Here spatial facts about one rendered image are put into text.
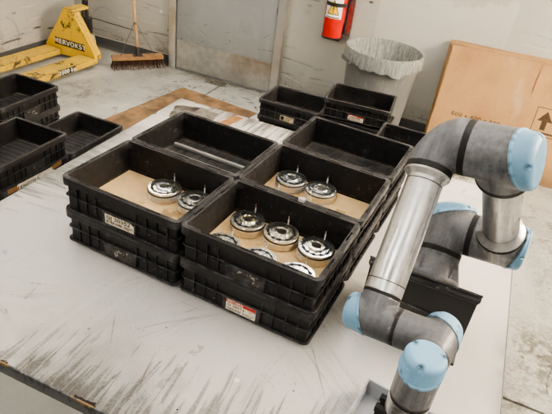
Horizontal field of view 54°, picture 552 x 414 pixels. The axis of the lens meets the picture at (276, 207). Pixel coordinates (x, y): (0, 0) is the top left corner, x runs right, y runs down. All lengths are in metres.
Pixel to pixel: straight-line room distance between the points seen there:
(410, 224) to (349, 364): 0.48
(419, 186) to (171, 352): 0.72
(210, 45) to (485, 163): 4.05
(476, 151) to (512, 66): 3.10
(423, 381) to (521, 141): 0.48
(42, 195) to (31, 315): 0.57
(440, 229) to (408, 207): 0.41
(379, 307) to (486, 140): 0.38
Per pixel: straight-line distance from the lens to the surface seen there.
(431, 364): 0.96
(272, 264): 1.32
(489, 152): 1.12
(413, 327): 1.06
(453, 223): 1.51
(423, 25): 4.37
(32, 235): 1.81
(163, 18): 5.21
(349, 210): 1.76
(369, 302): 1.08
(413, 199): 1.12
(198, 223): 1.48
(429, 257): 1.49
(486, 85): 4.23
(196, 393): 1.33
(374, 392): 1.38
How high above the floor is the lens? 1.75
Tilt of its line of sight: 33 degrees down
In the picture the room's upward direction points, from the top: 8 degrees clockwise
